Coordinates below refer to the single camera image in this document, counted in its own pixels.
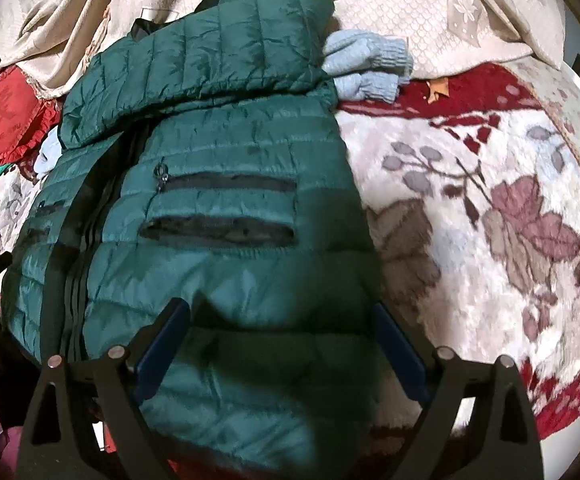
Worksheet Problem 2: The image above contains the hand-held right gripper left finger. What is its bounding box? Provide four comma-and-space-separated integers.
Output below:
17, 298, 191, 480

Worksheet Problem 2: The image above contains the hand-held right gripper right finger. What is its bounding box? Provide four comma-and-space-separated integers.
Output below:
372, 302, 544, 480

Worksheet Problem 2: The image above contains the green quilted jacket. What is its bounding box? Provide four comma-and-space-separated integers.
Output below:
2, 0, 387, 472

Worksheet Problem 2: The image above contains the white cloth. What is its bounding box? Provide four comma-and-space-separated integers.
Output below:
34, 136, 64, 177

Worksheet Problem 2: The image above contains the red ruffled cushion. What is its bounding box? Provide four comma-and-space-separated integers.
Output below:
0, 67, 61, 167

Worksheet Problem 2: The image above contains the floral plush blanket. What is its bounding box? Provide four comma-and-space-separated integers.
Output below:
0, 57, 580, 463

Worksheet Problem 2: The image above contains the light blue knit glove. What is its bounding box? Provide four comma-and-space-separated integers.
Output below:
332, 71, 399, 104
323, 29, 414, 80

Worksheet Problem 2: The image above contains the beige patterned bedspread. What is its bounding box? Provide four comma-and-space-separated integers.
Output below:
0, 0, 569, 102

